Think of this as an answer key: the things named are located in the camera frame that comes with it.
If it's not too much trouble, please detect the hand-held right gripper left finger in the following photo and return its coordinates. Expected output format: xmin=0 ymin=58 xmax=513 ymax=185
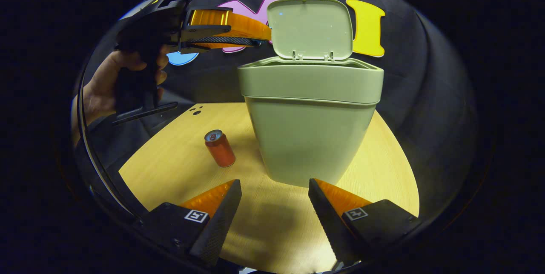
xmin=132 ymin=179 xmax=242 ymax=268

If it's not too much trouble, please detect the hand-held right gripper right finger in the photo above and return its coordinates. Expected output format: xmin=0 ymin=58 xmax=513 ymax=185
xmin=308 ymin=178 xmax=422 ymax=266

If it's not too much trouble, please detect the pale green desktop garbage bin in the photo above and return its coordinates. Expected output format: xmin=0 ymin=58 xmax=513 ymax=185
xmin=238 ymin=0 xmax=384 ymax=188

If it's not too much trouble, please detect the wooden desktop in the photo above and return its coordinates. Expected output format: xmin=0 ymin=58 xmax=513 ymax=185
xmin=118 ymin=103 xmax=420 ymax=274

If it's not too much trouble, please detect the red pop can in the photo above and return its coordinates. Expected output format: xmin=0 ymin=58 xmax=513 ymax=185
xmin=204 ymin=129 xmax=236 ymax=168

